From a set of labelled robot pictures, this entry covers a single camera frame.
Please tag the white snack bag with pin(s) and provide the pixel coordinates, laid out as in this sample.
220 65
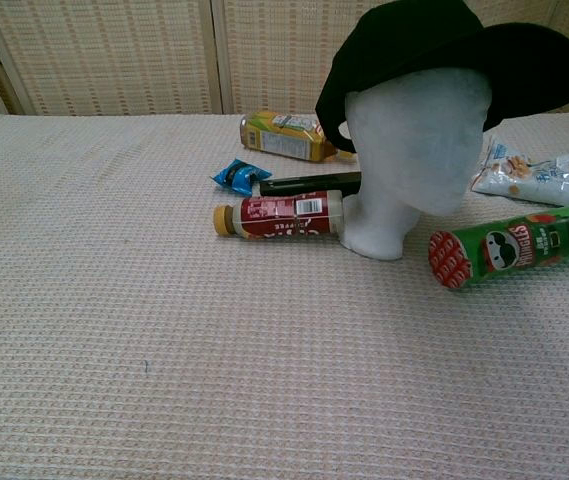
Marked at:
539 175

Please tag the yellow tea bottle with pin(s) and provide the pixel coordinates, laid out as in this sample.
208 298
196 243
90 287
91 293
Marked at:
284 136

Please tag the black brimmed hat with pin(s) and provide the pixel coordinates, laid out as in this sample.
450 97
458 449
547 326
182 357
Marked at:
414 45

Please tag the black rectangular box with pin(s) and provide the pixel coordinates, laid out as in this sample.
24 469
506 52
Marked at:
309 183

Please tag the beige woven tablecloth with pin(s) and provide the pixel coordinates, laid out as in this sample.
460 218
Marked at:
164 325

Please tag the red label coffee bottle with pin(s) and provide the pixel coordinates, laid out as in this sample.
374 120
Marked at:
284 215

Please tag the white foam mannequin head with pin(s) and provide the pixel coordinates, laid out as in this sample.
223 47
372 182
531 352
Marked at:
414 150

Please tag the woven folding screen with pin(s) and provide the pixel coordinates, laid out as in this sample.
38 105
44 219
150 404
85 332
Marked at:
139 55

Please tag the blue snack packet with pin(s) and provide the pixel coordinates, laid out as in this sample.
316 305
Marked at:
239 176

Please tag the green Pringles can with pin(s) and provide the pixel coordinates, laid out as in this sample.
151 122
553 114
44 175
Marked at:
519 247

